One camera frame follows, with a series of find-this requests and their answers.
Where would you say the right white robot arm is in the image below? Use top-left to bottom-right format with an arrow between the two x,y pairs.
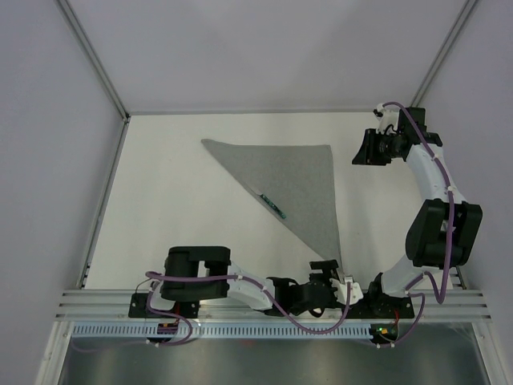
352,102 -> 483,317

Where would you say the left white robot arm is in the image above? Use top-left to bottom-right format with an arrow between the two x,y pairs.
146,246 -> 345,318

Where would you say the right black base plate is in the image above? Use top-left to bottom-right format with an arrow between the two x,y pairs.
346,294 -> 414,320

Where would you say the aluminium mounting rail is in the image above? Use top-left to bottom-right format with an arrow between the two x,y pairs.
55,288 -> 492,322

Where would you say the aluminium frame post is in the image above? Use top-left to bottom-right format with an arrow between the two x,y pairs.
410,0 -> 481,107
55,0 -> 131,123

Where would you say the left aluminium frame post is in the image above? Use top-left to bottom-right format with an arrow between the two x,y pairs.
55,0 -> 131,123

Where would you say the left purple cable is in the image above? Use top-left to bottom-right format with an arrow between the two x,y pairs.
71,270 -> 353,354

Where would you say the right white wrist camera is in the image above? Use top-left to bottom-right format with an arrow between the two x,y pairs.
373,103 -> 399,135

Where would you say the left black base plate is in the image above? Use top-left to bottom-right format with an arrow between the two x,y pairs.
128,292 -> 200,318

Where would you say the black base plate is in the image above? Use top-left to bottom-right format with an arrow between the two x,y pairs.
346,294 -> 414,320
128,292 -> 200,318

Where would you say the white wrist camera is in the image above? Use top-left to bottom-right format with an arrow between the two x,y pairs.
330,276 -> 364,306
373,103 -> 399,135

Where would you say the right aluminium frame post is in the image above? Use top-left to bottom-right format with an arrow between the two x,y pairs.
410,0 -> 481,107

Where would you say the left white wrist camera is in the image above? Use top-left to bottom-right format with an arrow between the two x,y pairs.
330,276 -> 364,306

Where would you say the grey cloth napkin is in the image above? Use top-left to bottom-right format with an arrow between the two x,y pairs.
201,139 -> 341,262

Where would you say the white slotted cable duct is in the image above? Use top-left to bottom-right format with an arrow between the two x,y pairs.
71,323 -> 374,338

